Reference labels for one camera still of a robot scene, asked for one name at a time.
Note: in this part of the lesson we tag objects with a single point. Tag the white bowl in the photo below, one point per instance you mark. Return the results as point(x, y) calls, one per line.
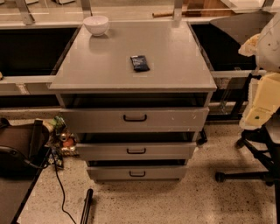
point(96, 25)

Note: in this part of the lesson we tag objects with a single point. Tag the grey drawer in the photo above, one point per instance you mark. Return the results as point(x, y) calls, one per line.
point(121, 120)
point(135, 151)
point(109, 173)

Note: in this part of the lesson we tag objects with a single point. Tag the grey middle drawer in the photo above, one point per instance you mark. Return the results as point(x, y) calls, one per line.
point(135, 151)

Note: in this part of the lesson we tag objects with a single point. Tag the pile of colourful objects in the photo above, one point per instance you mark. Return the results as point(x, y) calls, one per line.
point(61, 141)

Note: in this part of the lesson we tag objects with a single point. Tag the black cabinet caster wheel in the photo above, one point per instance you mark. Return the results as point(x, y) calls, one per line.
point(203, 138)

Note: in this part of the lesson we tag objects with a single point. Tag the wooden stick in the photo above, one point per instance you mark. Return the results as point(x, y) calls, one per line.
point(166, 14)

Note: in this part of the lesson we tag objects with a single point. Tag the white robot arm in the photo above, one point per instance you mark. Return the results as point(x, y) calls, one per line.
point(263, 94)

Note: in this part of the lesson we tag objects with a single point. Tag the dark blue snack packet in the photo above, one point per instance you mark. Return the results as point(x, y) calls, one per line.
point(139, 63)

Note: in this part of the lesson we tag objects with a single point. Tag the grey top drawer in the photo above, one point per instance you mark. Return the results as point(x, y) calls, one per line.
point(121, 120)

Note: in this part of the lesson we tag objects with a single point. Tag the grey bottom drawer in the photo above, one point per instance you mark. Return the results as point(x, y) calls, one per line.
point(109, 173)

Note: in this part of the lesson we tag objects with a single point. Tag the grey drawer cabinet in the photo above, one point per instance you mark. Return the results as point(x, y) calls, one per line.
point(97, 73)

